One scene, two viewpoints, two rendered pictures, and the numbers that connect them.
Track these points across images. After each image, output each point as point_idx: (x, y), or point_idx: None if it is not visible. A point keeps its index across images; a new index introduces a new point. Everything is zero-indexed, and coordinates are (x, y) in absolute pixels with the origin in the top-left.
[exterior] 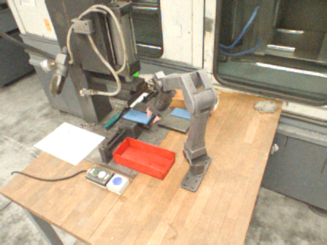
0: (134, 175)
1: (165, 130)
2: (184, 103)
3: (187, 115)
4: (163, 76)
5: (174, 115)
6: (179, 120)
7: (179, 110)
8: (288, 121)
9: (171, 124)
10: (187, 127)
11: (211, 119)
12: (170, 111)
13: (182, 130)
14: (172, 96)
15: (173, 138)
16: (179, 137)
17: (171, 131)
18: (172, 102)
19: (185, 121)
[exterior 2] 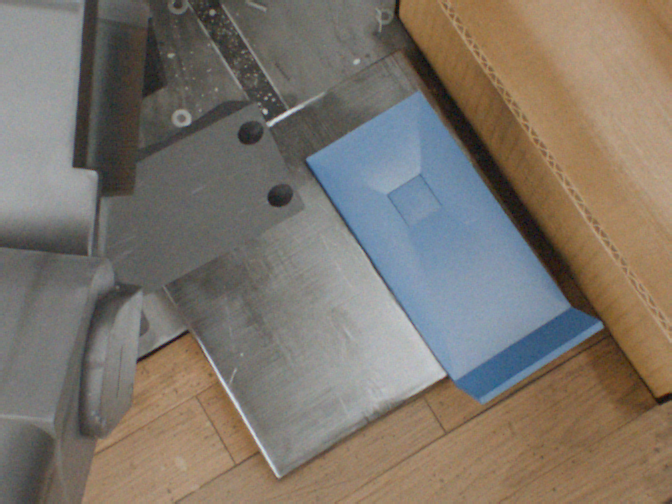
0: None
1: (145, 313)
2: (502, 126)
3: (443, 282)
4: (41, 108)
5: (332, 200)
6: (331, 296)
7: (417, 156)
8: None
9: (230, 297)
10: (331, 429)
11: (635, 449)
12: (338, 109)
13: (261, 437)
14: (183, 272)
15: (140, 463)
16: (206, 483)
17: (186, 357)
18: (423, 17)
19: (373, 342)
